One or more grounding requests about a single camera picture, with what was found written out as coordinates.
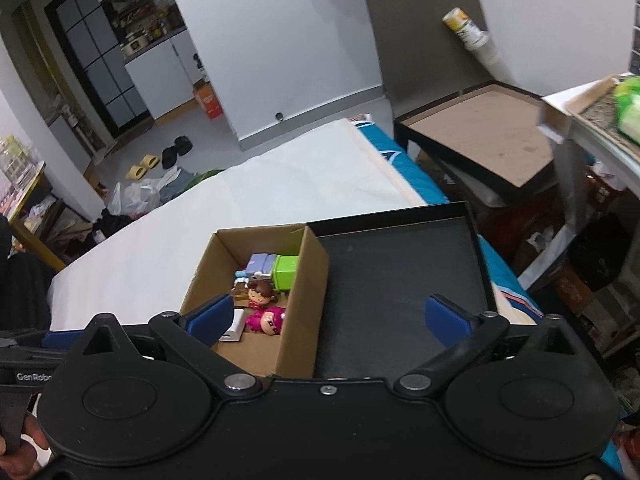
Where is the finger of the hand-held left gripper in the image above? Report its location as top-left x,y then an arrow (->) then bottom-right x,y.
0,329 -> 85,361

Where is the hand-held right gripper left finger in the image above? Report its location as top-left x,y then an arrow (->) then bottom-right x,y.
82,294 -> 265,396

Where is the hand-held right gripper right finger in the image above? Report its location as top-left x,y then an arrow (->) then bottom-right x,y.
392,294 -> 576,397

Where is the white block toy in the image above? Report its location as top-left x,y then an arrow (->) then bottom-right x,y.
217,308 -> 246,343

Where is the pink figure toy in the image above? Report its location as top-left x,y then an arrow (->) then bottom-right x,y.
245,306 -> 287,336

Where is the brown haired doll toy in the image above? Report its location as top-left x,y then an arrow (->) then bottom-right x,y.
247,280 -> 280,310

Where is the black tray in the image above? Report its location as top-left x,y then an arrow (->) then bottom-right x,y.
305,201 -> 498,378

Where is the purple block toy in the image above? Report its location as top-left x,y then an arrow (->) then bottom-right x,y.
246,254 -> 278,281

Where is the green block toy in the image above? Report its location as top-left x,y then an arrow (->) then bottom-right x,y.
270,255 -> 300,292

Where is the person's left hand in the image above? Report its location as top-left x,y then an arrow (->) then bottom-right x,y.
0,414 -> 51,480

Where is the person's dark clothing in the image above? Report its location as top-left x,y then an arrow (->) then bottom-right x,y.
0,215 -> 53,333

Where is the yellow wooden table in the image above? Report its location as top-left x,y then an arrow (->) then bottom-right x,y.
7,160 -> 68,273

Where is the black bag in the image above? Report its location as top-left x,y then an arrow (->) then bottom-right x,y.
92,212 -> 133,246

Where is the light grey cloth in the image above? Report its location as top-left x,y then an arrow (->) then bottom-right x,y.
159,167 -> 201,203

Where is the white plastic bag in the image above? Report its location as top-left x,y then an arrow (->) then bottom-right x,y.
107,180 -> 163,218

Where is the black framed brown board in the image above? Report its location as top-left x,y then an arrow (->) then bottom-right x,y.
394,80 -> 558,206

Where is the orange cardboard box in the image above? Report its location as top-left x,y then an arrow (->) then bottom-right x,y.
192,82 -> 224,121

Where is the white cabinet with shelf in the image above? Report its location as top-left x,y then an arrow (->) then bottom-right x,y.
102,0 -> 211,121

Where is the white table with stone top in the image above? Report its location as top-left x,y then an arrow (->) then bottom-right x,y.
537,74 -> 640,191

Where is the green packet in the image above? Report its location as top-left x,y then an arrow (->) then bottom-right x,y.
612,76 -> 640,143

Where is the black framed glass door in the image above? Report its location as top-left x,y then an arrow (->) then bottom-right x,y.
44,0 -> 153,138

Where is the grey upholstered panel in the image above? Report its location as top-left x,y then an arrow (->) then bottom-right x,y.
361,0 -> 496,116

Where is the white yellow bottle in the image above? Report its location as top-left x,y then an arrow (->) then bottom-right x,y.
442,6 -> 501,68

